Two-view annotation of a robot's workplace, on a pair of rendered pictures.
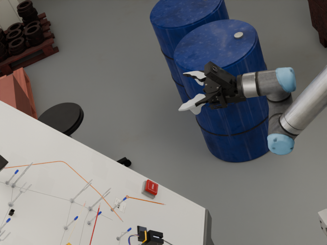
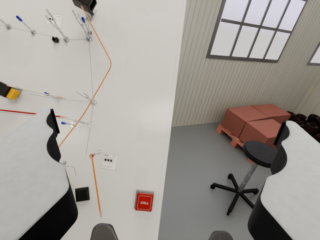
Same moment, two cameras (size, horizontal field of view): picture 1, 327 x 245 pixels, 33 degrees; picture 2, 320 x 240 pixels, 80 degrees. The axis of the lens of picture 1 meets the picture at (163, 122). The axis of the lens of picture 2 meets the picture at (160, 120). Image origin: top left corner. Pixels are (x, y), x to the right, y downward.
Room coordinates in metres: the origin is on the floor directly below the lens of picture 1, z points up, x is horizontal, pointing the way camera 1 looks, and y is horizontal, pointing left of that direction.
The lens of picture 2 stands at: (1.32, -0.18, 1.64)
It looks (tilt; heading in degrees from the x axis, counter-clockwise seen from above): 31 degrees down; 61
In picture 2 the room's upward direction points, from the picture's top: 11 degrees clockwise
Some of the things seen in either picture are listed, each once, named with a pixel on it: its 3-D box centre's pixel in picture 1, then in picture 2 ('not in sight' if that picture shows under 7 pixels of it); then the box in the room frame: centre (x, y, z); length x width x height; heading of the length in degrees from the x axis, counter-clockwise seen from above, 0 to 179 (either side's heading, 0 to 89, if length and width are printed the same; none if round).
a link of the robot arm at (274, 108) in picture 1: (281, 109); not in sight; (1.23, -0.35, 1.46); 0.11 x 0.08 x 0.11; 154
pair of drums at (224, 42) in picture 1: (214, 69); not in sight; (2.99, -0.46, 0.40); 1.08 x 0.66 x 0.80; 168
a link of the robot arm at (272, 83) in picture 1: (276, 82); not in sight; (1.25, -0.36, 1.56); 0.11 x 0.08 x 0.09; 64
